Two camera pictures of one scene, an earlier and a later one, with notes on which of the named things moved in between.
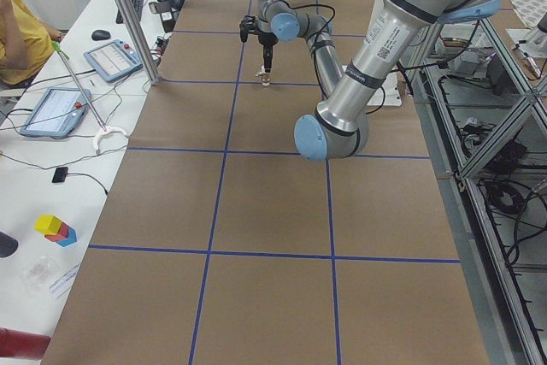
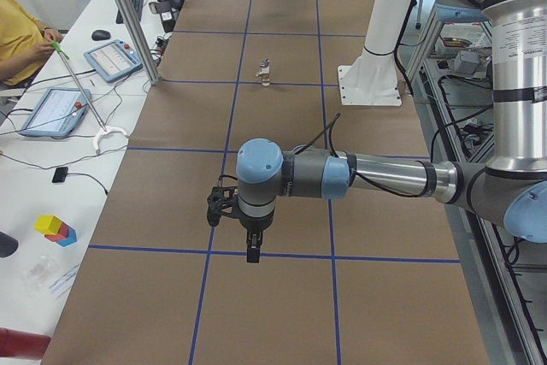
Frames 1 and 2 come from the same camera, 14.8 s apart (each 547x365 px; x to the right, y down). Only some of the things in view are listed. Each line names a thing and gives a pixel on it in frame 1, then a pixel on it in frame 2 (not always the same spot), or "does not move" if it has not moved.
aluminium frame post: (132, 20) does not move
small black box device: (60, 174) does not move
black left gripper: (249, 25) to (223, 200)
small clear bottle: (265, 76) does not move
